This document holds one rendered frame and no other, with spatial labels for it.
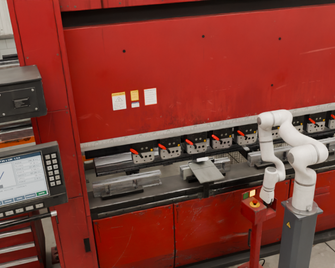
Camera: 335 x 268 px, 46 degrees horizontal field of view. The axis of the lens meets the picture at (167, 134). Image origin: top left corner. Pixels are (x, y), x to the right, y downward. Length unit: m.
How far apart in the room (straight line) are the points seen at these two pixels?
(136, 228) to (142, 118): 0.83
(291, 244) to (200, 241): 0.84
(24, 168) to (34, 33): 0.70
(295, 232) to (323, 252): 1.27
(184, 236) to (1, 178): 1.57
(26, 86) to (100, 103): 0.72
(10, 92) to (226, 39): 1.42
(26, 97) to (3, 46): 4.73
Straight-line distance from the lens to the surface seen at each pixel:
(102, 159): 3.16
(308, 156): 2.37
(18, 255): 3.36
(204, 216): 3.13
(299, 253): 2.74
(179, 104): 2.72
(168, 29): 2.56
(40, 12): 2.22
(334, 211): 3.81
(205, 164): 2.98
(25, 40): 2.25
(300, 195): 2.52
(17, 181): 2.16
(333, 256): 3.88
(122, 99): 2.61
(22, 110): 2.02
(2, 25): 6.64
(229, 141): 3.00
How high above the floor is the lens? 2.51
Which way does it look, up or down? 26 degrees down
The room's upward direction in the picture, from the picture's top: 2 degrees counter-clockwise
